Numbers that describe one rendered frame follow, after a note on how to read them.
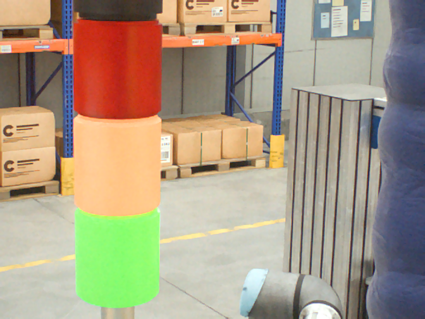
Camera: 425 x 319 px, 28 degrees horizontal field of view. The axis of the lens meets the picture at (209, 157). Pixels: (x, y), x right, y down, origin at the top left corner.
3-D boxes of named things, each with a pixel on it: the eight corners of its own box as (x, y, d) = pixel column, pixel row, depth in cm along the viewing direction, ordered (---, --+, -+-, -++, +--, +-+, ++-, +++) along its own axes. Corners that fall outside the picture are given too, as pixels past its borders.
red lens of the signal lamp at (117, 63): (104, 123, 46) (104, 23, 45) (57, 109, 50) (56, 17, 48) (179, 114, 49) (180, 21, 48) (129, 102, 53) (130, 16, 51)
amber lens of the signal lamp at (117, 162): (104, 222, 47) (104, 126, 46) (59, 201, 51) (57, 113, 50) (177, 208, 50) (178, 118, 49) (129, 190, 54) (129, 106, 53)
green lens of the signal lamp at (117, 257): (104, 316, 48) (104, 225, 47) (60, 289, 52) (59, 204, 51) (176, 297, 51) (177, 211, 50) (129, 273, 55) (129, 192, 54)
